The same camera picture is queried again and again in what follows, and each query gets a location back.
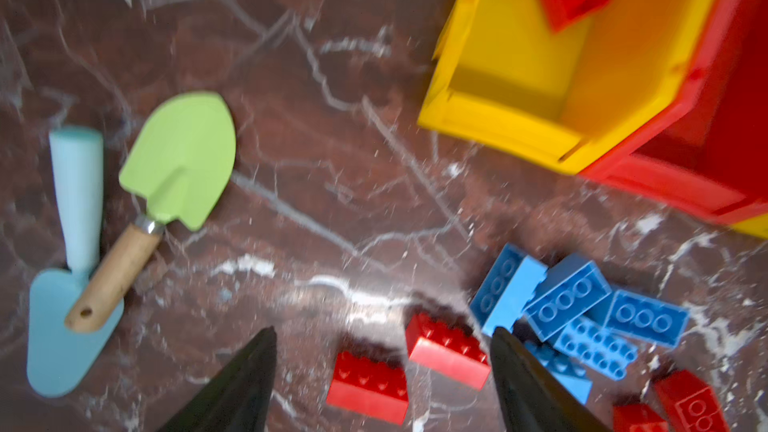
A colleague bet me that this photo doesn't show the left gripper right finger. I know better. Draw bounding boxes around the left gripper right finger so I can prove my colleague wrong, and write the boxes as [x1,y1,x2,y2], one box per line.
[490,328,609,432]

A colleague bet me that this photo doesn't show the blue lego brick centre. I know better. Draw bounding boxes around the blue lego brick centre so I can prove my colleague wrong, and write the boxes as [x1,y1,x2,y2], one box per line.
[547,316,639,381]

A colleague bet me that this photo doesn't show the light blue garden trowel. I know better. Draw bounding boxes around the light blue garden trowel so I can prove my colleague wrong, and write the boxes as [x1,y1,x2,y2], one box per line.
[26,126,124,398]

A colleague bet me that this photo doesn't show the blue lego brick upper right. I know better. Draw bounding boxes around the blue lego brick upper right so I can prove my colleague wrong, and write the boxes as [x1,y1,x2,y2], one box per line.
[586,288,690,349]

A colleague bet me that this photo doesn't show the yellow plastic bin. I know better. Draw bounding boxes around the yellow plastic bin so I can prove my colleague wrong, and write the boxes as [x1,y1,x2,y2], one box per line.
[418,0,715,175]
[730,214,768,239]

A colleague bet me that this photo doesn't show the left yellow plastic bin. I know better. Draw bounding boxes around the left yellow plastic bin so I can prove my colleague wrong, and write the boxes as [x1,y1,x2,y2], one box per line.
[418,0,715,175]

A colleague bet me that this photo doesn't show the blue lego brick leftmost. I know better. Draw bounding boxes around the blue lego brick leftmost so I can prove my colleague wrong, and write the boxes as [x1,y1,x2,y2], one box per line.
[470,244,547,336]

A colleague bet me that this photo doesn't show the green garden shovel wooden handle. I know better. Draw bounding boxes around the green garden shovel wooden handle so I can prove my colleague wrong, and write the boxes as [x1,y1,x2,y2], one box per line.
[65,91,236,333]

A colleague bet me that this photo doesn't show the blue lego brick tilted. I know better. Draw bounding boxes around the blue lego brick tilted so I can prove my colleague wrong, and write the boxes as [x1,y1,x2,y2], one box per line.
[524,254,612,342]

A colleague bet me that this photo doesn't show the blue lego brick lower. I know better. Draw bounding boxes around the blue lego brick lower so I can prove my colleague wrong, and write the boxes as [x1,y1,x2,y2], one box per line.
[524,341,593,405]

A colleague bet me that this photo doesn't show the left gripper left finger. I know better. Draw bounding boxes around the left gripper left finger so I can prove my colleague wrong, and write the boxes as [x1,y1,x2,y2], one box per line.
[160,327,277,431]

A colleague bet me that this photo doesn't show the red plastic bin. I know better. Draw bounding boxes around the red plastic bin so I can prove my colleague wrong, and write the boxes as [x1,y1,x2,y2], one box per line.
[582,0,767,226]

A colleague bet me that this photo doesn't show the right yellow plastic bin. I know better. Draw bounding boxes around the right yellow plastic bin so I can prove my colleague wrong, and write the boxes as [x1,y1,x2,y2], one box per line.
[730,214,768,239]

